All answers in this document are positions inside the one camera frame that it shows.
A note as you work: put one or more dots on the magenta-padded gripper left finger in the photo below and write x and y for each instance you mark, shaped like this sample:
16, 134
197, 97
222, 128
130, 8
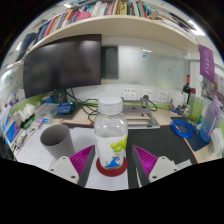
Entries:
65, 168

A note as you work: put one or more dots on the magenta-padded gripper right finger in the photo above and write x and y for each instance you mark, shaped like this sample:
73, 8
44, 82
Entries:
165, 166

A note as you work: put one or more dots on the clear plastic drink bottle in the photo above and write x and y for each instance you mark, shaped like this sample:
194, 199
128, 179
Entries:
111, 133

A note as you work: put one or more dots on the translucent purple water jug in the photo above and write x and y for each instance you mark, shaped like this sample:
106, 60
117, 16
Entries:
209, 123

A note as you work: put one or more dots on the grey ribbed cup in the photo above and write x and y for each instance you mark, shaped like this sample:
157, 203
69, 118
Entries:
58, 143

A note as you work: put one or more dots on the black desk mat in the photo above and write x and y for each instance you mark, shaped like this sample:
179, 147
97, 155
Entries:
160, 140

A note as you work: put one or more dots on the handwritten white paper sheet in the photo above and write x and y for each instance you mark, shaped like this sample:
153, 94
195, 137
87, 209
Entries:
33, 148

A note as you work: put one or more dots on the flat round red coaster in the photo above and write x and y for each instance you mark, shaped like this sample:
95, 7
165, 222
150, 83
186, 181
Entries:
111, 172

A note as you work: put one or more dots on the grey metal laptop stand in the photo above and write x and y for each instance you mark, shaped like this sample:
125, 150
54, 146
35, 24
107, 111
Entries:
143, 116

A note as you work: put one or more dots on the clear plastic box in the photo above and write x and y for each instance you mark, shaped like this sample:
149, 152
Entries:
47, 111

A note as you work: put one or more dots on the small blue box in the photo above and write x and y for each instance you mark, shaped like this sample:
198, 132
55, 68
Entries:
66, 108

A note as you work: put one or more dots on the blue printed booklet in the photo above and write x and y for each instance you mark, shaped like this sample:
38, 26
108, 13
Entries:
11, 131

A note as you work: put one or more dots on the white tissue pack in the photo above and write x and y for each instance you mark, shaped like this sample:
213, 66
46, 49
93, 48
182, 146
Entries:
24, 115

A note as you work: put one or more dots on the white round jar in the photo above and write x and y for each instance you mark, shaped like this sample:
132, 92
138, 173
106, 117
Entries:
177, 100

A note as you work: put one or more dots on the dark wine bottle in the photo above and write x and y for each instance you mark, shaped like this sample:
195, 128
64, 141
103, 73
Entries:
186, 88

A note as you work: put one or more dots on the black computer monitor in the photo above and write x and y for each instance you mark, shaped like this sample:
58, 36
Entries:
61, 65

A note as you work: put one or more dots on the purple hanging pennant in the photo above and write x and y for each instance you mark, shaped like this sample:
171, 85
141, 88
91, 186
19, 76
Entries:
206, 63

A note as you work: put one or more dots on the wooden shelf with books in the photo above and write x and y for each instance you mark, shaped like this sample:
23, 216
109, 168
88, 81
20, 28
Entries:
113, 25

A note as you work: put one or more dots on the white wall socket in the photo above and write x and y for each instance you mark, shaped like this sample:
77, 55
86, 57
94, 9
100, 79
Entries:
130, 93
147, 94
162, 96

